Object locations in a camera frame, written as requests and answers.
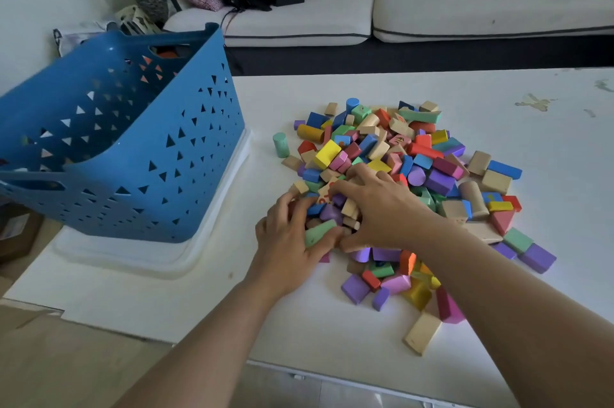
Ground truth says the person's left hand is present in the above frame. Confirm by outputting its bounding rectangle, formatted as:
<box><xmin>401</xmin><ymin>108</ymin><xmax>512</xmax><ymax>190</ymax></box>
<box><xmin>245</xmin><ymin>194</ymin><xmax>344</xmax><ymax>301</ymax></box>

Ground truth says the person's right hand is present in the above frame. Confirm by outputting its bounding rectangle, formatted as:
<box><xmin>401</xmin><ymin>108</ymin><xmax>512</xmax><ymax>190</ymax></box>
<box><xmin>328</xmin><ymin>163</ymin><xmax>443</xmax><ymax>255</ymax></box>

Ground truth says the green wooden wedge block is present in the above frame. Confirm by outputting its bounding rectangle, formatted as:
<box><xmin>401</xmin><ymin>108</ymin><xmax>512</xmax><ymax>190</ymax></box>
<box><xmin>304</xmin><ymin>219</ymin><xmax>338</xmax><ymax>249</ymax></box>

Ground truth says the person's left forearm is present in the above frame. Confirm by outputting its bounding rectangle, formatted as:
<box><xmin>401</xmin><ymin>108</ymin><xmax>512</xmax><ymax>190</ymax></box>
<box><xmin>113</xmin><ymin>278</ymin><xmax>300</xmax><ymax>408</ymax></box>

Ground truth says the person's right forearm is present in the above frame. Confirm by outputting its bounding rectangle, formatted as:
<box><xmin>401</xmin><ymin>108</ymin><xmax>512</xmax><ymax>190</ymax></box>
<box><xmin>412</xmin><ymin>218</ymin><xmax>614</xmax><ymax>408</ymax></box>

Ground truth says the pile of colourful wooden blocks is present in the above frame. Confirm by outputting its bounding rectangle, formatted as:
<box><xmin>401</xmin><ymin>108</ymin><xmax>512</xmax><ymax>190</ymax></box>
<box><xmin>272</xmin><ymin>97</ymin><xmax>557</xmax><ymax>357</ymax></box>

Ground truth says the white plastic lid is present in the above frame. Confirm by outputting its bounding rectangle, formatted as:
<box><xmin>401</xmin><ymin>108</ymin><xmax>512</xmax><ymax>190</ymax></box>
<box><xmin>53</xmin><ymin>129</ymin><xmax>253</xmax><ymax>280</ymax></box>

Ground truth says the blue perforated plastic basket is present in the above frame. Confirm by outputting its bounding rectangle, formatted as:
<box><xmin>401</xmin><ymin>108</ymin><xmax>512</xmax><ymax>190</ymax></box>
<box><xmin>0</xmin><ymin>22</ymin><xmax>246</xmax><ymax>244</ymax></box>

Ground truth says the white sofa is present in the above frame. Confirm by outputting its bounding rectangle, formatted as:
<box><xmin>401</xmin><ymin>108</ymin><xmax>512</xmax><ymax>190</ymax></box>
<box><xmin>162</xmin><ymin>0</ymin><xmax>614</xmax><ymax>75</ymax></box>

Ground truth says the brown cardboard box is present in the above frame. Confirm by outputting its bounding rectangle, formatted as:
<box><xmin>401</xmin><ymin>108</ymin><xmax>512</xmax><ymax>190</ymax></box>
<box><xmin>0</xmin><ymin>203</ymin><xmax>45</xmax><ymax>263</ymax></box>

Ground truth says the black cable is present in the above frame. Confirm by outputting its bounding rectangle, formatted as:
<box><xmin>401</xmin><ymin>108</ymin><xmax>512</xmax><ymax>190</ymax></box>
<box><xmin>220</xmin><ymin>0</ymin><xmax>334</xmax><ymax>36</ymax></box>

